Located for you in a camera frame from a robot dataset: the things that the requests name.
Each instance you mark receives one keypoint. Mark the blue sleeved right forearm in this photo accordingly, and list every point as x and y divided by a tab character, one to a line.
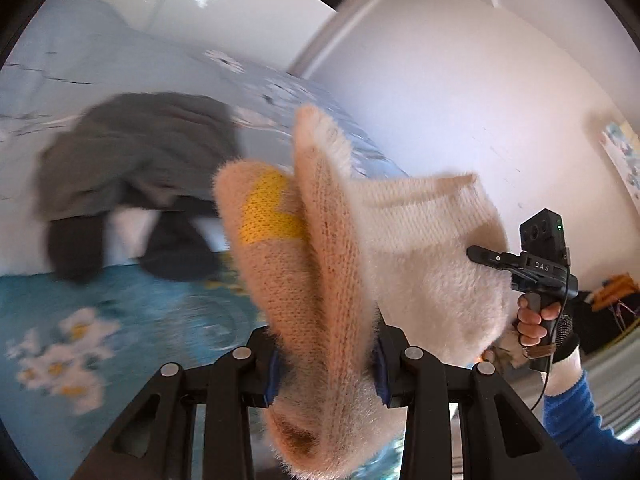
571	420

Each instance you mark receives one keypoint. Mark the right hand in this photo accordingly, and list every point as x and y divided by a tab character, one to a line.
533	326

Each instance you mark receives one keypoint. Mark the dark grey garment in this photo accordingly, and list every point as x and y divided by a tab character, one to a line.
164	145

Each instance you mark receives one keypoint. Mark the wall picture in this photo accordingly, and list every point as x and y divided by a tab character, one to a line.
621	144

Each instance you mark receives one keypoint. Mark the clothes pile on floor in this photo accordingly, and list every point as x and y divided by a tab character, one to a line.
606	315

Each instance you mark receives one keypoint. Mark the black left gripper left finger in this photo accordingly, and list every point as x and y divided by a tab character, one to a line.
191	416

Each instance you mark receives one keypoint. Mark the light blue floral duvet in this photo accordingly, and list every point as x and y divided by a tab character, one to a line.
77	54

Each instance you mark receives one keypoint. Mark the black fleece garment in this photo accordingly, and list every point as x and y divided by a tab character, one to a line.
166	244

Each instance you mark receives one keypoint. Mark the teal floral plush blanket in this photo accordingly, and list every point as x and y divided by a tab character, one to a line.
73	356

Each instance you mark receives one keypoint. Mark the fuzzy peach knit sweater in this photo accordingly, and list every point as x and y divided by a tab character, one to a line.
326	256

